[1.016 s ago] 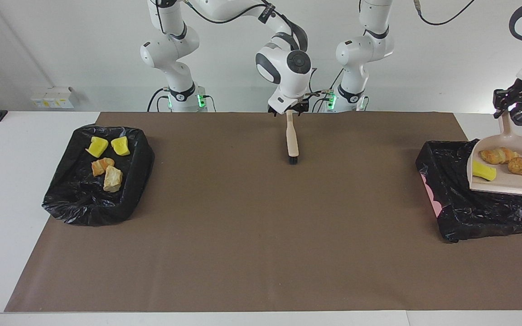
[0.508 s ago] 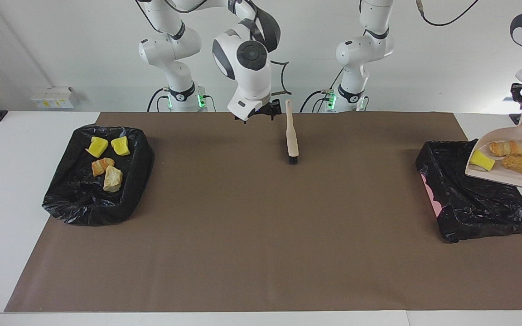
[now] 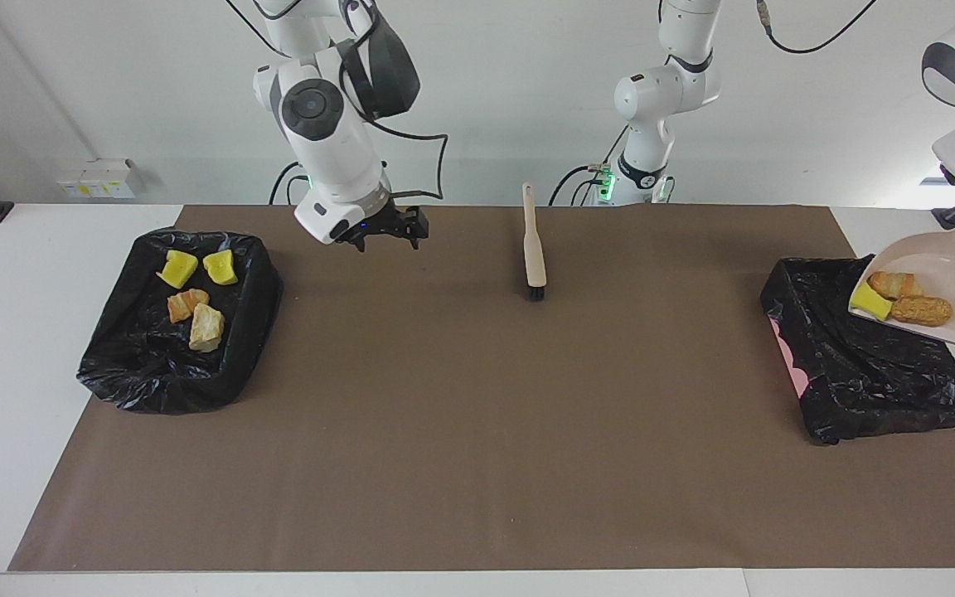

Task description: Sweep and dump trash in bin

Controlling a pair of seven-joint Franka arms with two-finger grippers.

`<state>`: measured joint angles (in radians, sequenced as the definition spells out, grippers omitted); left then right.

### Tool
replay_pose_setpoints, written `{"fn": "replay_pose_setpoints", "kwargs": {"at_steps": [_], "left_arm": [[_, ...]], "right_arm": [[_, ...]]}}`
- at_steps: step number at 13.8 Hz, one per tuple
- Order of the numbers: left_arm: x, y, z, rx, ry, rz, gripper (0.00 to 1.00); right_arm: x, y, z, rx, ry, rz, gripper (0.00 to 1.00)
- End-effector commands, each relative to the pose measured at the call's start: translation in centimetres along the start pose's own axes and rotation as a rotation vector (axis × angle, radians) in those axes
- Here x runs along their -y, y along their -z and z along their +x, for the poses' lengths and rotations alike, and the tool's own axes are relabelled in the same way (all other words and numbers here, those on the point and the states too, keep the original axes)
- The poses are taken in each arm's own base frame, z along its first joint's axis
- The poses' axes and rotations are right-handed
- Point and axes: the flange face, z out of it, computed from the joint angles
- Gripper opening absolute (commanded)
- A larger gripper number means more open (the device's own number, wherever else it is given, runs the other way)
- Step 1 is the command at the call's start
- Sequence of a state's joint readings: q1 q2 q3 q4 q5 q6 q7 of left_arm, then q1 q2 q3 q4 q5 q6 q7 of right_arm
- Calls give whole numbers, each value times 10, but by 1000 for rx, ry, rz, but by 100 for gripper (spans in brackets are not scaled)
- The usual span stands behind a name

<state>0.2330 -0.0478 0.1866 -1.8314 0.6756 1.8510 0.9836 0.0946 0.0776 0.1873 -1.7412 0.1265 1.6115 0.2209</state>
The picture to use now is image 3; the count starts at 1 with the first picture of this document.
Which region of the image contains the brown toy croquette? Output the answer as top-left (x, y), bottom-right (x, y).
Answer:
top-left (890, 295), bottom-right (954, 328)

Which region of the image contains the striped toy croissant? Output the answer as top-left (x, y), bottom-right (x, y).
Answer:
top-left (868, 270), bottom-right (925, 300)

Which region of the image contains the bin lined with black bag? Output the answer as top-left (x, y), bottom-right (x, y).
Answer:
top-left (75, 228), bottom-right (284, 415)

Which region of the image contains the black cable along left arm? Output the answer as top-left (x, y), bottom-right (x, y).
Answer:
top-left (755, 0), bottom-right (880, 56)

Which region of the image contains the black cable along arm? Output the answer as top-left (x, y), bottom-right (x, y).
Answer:
top-left (755, 0), bottom-right (880, 56)
top-left (225, 0), bottom-right (450, 201)

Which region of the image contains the black cable along right arm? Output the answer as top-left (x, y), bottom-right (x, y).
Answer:
top-left (225, 0), bottom-right (450, 201)

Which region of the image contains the pale toy food piece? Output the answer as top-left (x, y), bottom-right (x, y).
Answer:
top-left (188, 303), bottom-right (225, 353)

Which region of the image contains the brown paper table mat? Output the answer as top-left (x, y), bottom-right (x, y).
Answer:
top-left (9, 205), bottom-right (955, 573)

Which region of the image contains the beige brush with black bristles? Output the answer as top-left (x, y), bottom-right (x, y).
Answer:
top-left (521, 182), bottom-right (548, 302)

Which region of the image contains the white wall socket box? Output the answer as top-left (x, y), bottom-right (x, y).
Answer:
top-left (57, 159), bottom-right (135, 200)

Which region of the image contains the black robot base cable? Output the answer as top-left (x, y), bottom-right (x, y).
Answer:
top-left (548, 124), bottom-right (629, 206)
top-left (269, 159), bottom-right (313, 206)

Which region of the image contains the small yellow sponge piece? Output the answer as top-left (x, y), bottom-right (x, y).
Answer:
top-left (850, 284), bottom-right (894, 323)

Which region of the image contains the yellow sponge with green layer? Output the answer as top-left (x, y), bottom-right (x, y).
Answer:
top-left (156, 250), bottom-right (199, 289)

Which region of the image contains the yellow sponge chunk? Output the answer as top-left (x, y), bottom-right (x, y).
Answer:
top-left (202, 250), bottom-right (240, 286)

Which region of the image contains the pink bin with black bag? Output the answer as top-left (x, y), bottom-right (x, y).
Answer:
top-left (759, 254), bottom-right (955, 446)

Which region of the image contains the pale orange toy pastry piece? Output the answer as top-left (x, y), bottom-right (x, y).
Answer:
top-left (167, 288), bottom-right (211, 324)

